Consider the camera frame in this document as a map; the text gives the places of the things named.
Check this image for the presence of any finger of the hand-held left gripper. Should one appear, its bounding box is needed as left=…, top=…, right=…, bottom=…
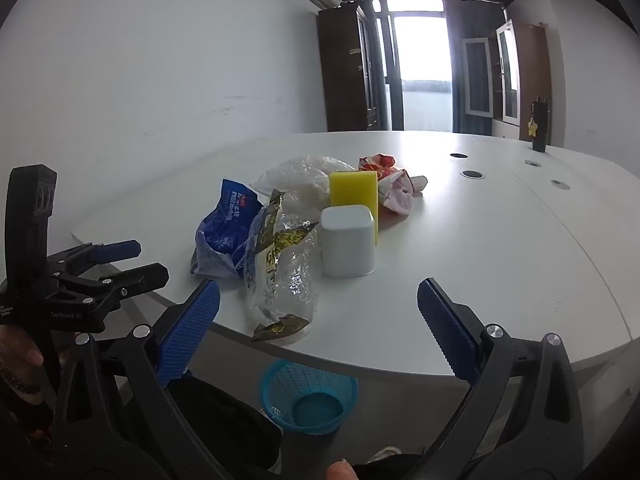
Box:
left=50, top=261, right=170, bottom=311
left=46, top=240, right=142, bottom=277

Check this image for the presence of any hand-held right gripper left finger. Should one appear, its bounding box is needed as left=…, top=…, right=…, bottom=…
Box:
left=50, top=279, right=236, bottom=480

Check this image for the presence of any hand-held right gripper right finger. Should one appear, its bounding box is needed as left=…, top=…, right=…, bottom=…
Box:
left=416, top=277, right=586, bottom=480

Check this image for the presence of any blue snack bag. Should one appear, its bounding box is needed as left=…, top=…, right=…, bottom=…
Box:
left=190, top=177, right=265, bottom=281

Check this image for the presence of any white cup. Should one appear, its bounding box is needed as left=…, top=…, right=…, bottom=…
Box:
left=320, top=204, right=377, bottom=279

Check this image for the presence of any pink wrapper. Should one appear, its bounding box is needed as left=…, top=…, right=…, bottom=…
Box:
left=382, top=170, right=429, bottom=216

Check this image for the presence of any blue plastic basket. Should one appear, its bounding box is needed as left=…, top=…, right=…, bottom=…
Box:
left=259, top=359, right=360, bottom=437

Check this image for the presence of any yellow sponge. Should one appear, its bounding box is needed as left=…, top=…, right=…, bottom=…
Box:
left=328, top=170, right=380, bottom=246

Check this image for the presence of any red snack wrapper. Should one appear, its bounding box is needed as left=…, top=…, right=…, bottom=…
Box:
left=357, top=154, right=403, bottom=196

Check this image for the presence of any clear plastic bag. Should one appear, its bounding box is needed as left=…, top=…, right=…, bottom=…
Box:
left=250, top=155, right=357, bottom=223

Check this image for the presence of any person's left forearm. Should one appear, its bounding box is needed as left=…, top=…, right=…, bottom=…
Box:
left=0, top=390, right=56, bottom=480

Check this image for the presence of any person's left hand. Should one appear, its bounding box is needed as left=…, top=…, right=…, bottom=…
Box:
left=0, top=329, right=46, bottom=383

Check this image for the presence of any person's right hand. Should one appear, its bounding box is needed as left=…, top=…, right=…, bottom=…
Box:
left=326, top=460, right=357, bottom=480

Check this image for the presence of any clear bag with green print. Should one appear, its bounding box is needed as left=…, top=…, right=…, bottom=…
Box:
left=242, top=189, right=321, bottom=343

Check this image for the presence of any person's left white shoe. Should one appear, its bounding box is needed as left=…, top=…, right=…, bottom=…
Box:
left=260, top=407, right=285, bottom=475

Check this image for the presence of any black bottle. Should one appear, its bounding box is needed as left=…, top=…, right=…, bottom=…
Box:
left=531, top=101, right=550, bottom=153

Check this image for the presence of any white framed window sash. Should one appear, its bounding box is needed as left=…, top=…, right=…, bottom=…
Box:
left=461, top=37, right=496, bottom=118

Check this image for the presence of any glass balcony door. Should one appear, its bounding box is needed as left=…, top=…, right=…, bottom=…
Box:
left=387, top=0, right=453, bottom=132

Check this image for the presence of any dark curtain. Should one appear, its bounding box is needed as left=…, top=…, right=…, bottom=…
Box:
left=372, top=0, right=406, bottom=132
left=444, top=0, right=507, bottom=136

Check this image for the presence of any light brown wooden cabinet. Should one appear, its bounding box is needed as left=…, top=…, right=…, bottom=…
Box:
left=495, top=19, right=553, bottom=141

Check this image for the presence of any dark brown wooden cabinet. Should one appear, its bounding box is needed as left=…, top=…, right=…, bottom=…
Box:
left=316, top=2, right=381, bottom=133

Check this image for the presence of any dark bracelet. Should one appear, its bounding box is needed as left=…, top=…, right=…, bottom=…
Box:
left=0, top=365, right=43, bottom=397

